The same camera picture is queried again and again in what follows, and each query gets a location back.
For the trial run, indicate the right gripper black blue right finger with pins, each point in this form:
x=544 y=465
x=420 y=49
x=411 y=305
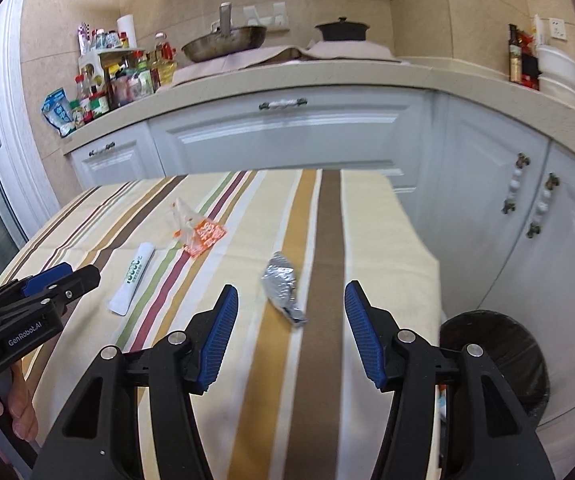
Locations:
x=489 y=435

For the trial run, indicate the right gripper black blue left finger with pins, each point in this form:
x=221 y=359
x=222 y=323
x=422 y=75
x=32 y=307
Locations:
x=95 y=436

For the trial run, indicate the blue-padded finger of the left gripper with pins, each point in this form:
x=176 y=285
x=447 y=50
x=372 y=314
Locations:
x=21 y=289

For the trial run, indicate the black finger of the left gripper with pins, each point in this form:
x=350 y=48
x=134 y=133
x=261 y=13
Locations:
x=69 y=287

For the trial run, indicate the black trash bin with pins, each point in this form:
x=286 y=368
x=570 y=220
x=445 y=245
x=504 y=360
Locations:
x=512 y=347

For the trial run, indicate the person's left hand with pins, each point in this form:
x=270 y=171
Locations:
x=25 y=422

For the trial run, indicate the slim white green sachet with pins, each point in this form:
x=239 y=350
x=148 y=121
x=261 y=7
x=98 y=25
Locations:
x=121 y=301

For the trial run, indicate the orange clear plastic wrapper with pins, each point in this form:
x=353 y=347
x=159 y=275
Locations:
x=193 y=231

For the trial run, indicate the blue white snack bag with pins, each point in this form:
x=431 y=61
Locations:
x=57 y=111

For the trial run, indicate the striped tablecloth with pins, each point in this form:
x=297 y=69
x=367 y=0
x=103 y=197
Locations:
x=291 y=400

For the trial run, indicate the spice rack with jars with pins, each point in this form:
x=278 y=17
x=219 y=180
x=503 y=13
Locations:
x=112 y=72

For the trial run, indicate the crumpled silver foil wrapper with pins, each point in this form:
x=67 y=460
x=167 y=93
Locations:
x=279 y=283

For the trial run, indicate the yellow cooking oil bottle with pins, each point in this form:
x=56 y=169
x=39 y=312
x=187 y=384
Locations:
x=164 y=61

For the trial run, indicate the white paper towel roll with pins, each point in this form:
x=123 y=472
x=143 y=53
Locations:
x=126 y=27

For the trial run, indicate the steel wok pan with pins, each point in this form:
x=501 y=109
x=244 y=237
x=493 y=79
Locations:
x=225 y=39

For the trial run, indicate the beige cloth on stove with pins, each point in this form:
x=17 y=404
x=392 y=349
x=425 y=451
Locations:
x=319 y=51

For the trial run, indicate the stacked white bowls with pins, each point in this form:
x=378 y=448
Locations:
x=557 y=74

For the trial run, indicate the red sauce bottle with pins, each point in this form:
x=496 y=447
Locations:
x=530 y=68

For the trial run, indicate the dark olive oil bottle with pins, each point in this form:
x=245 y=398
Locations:
x=515 y=55

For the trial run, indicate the black cooking pot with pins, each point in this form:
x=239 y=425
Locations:
x=343 y=30

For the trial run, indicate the drawer handle left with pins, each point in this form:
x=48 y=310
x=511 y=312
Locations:
x=99 y=151

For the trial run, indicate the drawer handle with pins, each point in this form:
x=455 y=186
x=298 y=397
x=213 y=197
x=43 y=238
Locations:
x=283 y=104
x=99 y=151

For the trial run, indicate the white sliding door frame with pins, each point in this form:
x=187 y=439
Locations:
x=27 y=199

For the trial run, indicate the cabinet door handle right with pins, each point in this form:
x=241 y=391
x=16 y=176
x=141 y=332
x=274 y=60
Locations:
x=542 y=205

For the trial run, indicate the cabinet door handle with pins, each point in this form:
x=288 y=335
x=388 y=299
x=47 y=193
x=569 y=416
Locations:
x=542 y=205
x=509 y=204

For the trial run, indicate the cabinet door handle left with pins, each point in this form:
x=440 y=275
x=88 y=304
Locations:
x=509 y=204

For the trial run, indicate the drawer handle centre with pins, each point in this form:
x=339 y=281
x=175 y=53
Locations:
x=283 y=104

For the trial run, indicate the white wall socket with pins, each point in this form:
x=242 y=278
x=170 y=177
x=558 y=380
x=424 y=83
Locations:
x=557 y=29

